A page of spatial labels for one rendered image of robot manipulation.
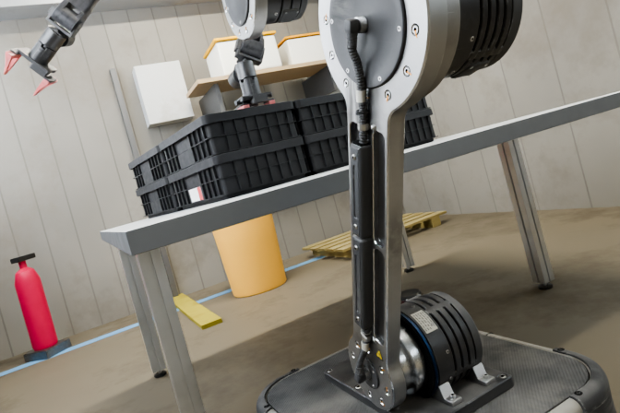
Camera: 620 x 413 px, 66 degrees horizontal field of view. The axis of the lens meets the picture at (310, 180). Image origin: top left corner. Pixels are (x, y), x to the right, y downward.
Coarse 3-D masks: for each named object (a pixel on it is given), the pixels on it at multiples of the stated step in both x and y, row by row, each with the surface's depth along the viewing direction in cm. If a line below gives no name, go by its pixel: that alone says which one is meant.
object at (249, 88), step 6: (246, 78) 142; (252, 78) 144; (240, 84) 144; (246, 84) 142; (252, 84) 143; (258, 84) 144; (246, 90) 143; (252, 90) 142; (258, 90) 144; (246, 96) 141; (252, 96) 142; (270, 96) 145; (234, 102) 145; (240, 102) 145
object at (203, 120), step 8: (272, 104) 138; (280, 104) 139; (288, 104) 141; (216, 112) 128; (224, 112) 129; (232, 112) 130; (240, 112) 132; (248, 112) 133; (256, 112) 135; (264, 112) 136; (200, 120) 127; (208, 120) 126; (216, 120) 127; (224, 120) 129; (184, 128) 137; (192, 128) 132; (176, 136) 143; (184, 136) 139; (160, 144) 155; (168, 144) 149
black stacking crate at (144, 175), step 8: (160, 152) 160; (152, 160) 167; (160, 160) 162; (136, 168) 184; (144, 168) 178; (152, 168) 168; (160, 168) 164; (168, 168) 160; (136, 176) 187; (144, 176) 178; (152, 176) 170; (160, 176) 164; (144, 184) 181
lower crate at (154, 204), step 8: (152, 184) 171; (160, 184) 164; (168, 184) 161; (136, 192) 189; (144, 192) 181; (152, 192) 176; (160, 192) 170; (168, 192) 162; (144, 200) 187; (152, 200) 179; (160, 200) 170; (168, 200) 165; (176, 200) 160; (144, 208) 187; (152, 208) 179; (160, 208) 172; (168, 208) 165; (176, 208) 162; (144, 216) 188; (152, 216) 185
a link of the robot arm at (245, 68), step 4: (244, 60) 143; (248, 60) 144; (236, 64) 143; (240, 64) 142; (244, 64) 142; (248, 64) 143; (252, 64) 144; (236, 68) 144; (240, 68) 143; (244, 68) 142; (248, 68) 143; (252, 68) 143; (236, 72) 144; (240, 72) 143; (244, 72) 142; (248, 72) 142; (252, 72) 143; (236, 76) 148; (240, 76) 143; (244, 76) 142; (248, 76) 142; (252, 76) 143; (256, 76) 145
